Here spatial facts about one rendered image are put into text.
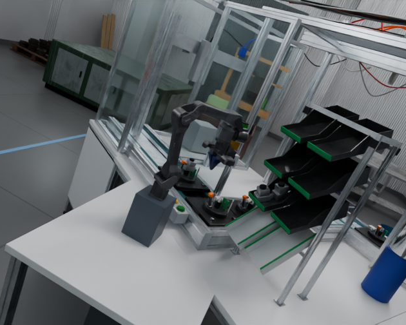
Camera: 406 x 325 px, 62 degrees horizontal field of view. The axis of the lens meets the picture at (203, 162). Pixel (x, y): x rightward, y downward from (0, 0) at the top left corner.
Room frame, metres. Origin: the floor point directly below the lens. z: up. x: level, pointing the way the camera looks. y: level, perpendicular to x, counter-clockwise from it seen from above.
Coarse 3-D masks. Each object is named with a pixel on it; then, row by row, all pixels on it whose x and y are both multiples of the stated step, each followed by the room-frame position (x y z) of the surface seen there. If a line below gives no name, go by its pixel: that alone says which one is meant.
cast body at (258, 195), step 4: (260, 184) 1.40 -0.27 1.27; (264, 184) 1.40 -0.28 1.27; (256, 188) 1.41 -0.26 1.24; (260, 188) 1.38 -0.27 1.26; (264, 188) 1.38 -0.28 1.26; (268, 188) 1.39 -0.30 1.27; (256, 192) 1.40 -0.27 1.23; (260, 192) 1.37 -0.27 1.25; (264, 192) 1.37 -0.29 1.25; (268, 192) 1.38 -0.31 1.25; (256, 196) 1.38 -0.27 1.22; (260, 196) 1.37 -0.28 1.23; (264, 196) 1.38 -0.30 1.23; (268, 196) 1.39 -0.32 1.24; (272, 196) 1.41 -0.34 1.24; (260, 200) 1.38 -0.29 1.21; (264, 200) 1.38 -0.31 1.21; (268, 200) 1.39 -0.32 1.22
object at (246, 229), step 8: (256, 208) 1.46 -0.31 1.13; (240, 216) 1.43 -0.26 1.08; (248, 216) 1.45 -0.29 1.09; (256, 216) 1.46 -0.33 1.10; (264, 216) 1.45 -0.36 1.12; (232, 224) 1.42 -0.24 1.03; (240, 224) 1.44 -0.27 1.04; (248, 224) 1.43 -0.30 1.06; (256, 224) 1.42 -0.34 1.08; (264, 224) 1.41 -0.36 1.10; (272, 224) 1.36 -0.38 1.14; (232, 232) 1.41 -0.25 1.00; (240, 232) 1.40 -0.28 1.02; (248, 232) 1.39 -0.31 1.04; (256, 232) 1.33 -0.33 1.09; (264, 232) 1.35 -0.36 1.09; (240, 240) 1.35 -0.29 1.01; (248, 240) 1.31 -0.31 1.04; (240, 248) 1.31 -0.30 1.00
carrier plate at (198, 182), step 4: (160, 168) 1.87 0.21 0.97; (196, 180) 1.92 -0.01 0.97; (200, 180) 1.95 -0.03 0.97; (176, 184) 1.73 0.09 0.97; (184, 184) 1.78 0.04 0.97; (188, 184) 1.80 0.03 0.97; (192, 184) 1.82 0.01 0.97; (196, 184) 1.85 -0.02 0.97; (200, 184) 1.88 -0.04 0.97; (176, 188) 1.71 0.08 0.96; (180, 188) 1.73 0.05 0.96; (184, 188) 1.74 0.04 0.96; (188, 188) 1.76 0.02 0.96; (192, 188) 1.78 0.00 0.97; (196, 188) 1.80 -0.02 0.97; (200, 188) 1.82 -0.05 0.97; (204, 188) 1.84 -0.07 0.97; (208, 188) 1.87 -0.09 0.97
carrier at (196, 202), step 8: (192, 200) 1.63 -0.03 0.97; (200, 200) 1.67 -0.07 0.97; (208, 200) 1.64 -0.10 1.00; (216, 200) 1.67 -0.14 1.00; (224, 200) 1.66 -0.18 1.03; (200, 208) 1.57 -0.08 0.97; (208, 208) 1.57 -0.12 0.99; (216, 208) 1.61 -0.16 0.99; (224, 208) 1.63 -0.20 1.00; (200, 216) 1.51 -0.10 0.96; (208, 216) 1.53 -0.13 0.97; (216, 216) 1.55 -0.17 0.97; (224, 216) 1.57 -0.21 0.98; (232, 216) 1.64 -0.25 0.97; (208, 224) 1.46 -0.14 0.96; (216, 224) 1.48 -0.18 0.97; (224, 224) 1.52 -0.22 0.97
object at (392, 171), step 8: (376, 160) 7.50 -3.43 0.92; (376, 168) 6.81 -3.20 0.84; (392, 168) 7.43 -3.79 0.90; (392, 176) 6.75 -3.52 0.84; (400, 176) 7.02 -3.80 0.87; (360, 192) 7.04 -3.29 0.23; (376, 200) 6.97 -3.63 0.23; (384, 200) 7.30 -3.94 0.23; (392, 208) 6.85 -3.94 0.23; (400, 208) 7.16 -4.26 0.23
